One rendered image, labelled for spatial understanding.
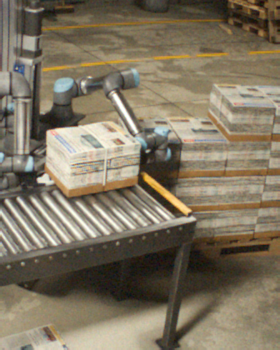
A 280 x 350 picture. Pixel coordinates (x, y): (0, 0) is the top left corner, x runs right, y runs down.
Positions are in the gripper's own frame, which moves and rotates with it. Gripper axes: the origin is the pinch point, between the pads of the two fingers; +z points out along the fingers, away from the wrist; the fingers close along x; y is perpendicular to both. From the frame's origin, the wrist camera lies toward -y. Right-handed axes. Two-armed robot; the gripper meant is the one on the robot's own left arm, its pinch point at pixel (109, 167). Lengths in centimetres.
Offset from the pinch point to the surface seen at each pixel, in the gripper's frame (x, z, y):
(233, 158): 3, -82, -7
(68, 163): 21.1, 34.9, 18.0
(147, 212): 46.5, 6.2, 0.5
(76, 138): 9.0, 25.5, 23.9
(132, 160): 23.6, 2.3, 15.4
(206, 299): 37, -51, -79
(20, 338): 25, 62, -78
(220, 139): -3, -74, 4
